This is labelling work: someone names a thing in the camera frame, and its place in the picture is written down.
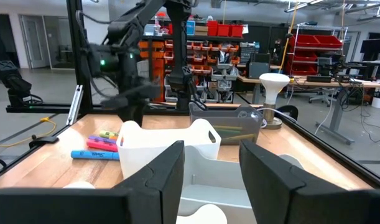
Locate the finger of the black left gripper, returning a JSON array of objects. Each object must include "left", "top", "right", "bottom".
[
  {"left": 101, "top": 84, "right": 162, "bottom": 110},
  {"left": 123, "top": 101, "right": 147, "bottom": 128}
]

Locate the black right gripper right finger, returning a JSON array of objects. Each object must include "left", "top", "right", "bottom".
[{"left": 238, "top": 139, "right": 380, "bottom": 224}]

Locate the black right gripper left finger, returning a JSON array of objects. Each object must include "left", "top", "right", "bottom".
[{"left": 0, "top": 140, "right": 185, "bottom": 224}]

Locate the yellow-green highlighter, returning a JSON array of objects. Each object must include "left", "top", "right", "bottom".
[{"left": 98, "top": 129, "right": 119, "bottom": 140}]

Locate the purple highlighter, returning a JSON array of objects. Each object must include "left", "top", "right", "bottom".
[{"left": 88, "top": 134, "right": 118, "bottom": 144}]

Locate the pink highlighter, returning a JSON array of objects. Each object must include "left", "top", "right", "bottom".
[{"left": 86, "top": 138, "right": 119, "bottom": 153}]

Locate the blue Sharpie highlighter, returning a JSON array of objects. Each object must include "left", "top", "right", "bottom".
[{"left": 70, "top": 149, "right": 121, "bottom": 161}]

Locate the aluminium profile bar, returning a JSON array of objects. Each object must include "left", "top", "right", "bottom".
[{"left": 66, "top": 84, "right": 84, "bottom": 126}]

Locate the grey translucent plastic bin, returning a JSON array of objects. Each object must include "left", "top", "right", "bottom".
[{"left": 188, "top": 102, "right": 265, "bottom": 146}]

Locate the shelf with orange bins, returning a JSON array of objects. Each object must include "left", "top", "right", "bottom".
[{"left": 137, "top": 33, "right": 242, "bottom": 104}]

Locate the black clamp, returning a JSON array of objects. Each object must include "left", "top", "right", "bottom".
[{"left": 28, "top": 135, "right": 60, "bottom": 149}]

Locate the grey door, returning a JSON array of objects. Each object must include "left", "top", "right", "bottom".
[{"left": 20, "top": 14, "right": 51, "bottom": 69}]

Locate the office chair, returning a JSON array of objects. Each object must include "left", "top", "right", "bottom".
[{"left": 308, "top": 88, "right": 333, "bottom": 105}]

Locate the white bulb table lamp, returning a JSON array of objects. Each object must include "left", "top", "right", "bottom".
[{"left": 258, "top": 72, "right": 291, "bottom": 130}]

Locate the wooden office desk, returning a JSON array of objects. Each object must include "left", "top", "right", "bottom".
[{"left": 238, "top": 75, "right": 380, "bottom": 146}]

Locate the black equipment box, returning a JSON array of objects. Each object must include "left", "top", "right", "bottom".
[{"left": 248, "top": 52, "right": 271, "bottom": 79}]

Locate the large red storage bin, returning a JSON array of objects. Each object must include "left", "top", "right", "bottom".
[
  {"left": 289, "top": 34, "right": 321, "bottom": 49},
  {"left": 313, "top": 34, "right": 343, "bottom": 50}
]

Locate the black computer monitor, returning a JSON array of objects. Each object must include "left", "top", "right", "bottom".
[{"left": 359, "top": 38, "right": 380, "bottom": 62}]

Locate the black vertical frame post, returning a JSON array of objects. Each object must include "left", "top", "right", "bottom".
[{"left": 66, "top": 0, "right": 93, "bottom": 114}]

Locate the yellow floor cable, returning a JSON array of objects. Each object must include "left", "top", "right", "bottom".
[{"left": 0, "top": 116, "right": 58, "bottom": 148}]

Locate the white lamp cable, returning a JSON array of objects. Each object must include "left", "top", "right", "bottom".
[{"left": 254, "top": 107, "right": 299, "bottom": 125}]

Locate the yellow hanging cable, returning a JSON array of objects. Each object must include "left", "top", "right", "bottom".
[{"left": 278, "top": 0, "right": 300, "bottom": 72}]

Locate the metal wire rack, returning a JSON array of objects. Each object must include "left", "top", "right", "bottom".
[{"left": 294, "top": 23, "right": 349, "bottom": 78}]

